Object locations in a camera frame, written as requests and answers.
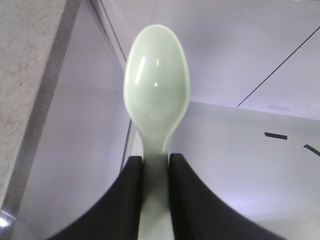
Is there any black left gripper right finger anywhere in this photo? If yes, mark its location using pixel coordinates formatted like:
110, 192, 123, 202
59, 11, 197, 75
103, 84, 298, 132
168, 153, 281, 240

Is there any pale green plastic spoon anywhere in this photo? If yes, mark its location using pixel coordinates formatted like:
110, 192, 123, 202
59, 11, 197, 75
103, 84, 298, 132
123, 24, 190, 240

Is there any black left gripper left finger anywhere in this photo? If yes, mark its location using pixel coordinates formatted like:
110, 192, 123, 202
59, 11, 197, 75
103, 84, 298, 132
49, 156, 143, 240

